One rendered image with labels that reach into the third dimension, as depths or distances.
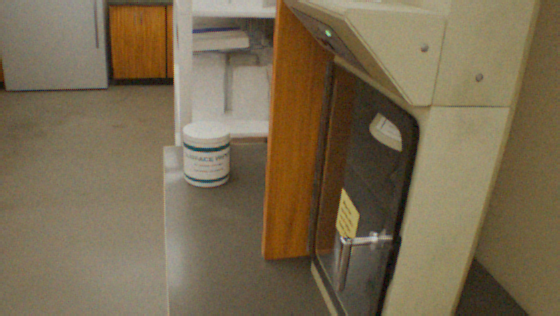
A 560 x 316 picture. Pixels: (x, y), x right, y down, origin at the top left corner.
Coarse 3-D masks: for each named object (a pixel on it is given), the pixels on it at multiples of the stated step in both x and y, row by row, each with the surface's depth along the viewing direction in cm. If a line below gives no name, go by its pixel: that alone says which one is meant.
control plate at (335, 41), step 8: (304, 16) 65; (312, 24) 65; (320, 24) 58; (312, 32) 73; (320, 32) 64; (328, 32) 58; (328, 40) 63; (336, 40) 58; (328, 48) 70; (344, 48) 57; (344, 56) 63; (352, 56) 57; (352, 64) 62; (360, 64) 57
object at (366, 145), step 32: (352, 96) 69; (384, 96) 60; (352, 128) 69; (384, 128) 59; (416, 128) 52; (352, 160) 70; (384, 160) 59; (320, 192) 86; (352, 192) 70; (384, 192) 60; (320, 224) 86; (384, 224) 60; (320, 256) 87; (352, 256) 71; (384, 256) 60; (352, 288) 71; (384, 288) 61
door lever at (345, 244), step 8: (344, 240) 61; (352, 240) 62; (360, 240) 62; (368, 240) 62; (376, 240) 62; (344, 248) 61; (344, 256) 62; (336, 264) 64; (344, 264) 63; (336, 272) 64; (344, 272) 63; (336, 280) 64; (344, 280) 64; (336, 288) 64; (344, 288) 65
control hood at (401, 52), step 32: (288, 0) 67; (320, 0) 51; (352, 0) 52; (384, 0) 56; (352, 32) 45; (384, 32) 45; (416, 32) 46; (384, 64) 47; (416, 64) 47; (416, 96) 49
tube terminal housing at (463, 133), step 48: (432, 0) 49; (480, 0) 46; (528, 0) 47; (480, 48) 48; (528, 48) 60; (480, 96) 51; (432, 144) 52; (480, 144) 54; (432, 192) 55; (480, 192) 57; (432, 240) 59; (432, 288) 63
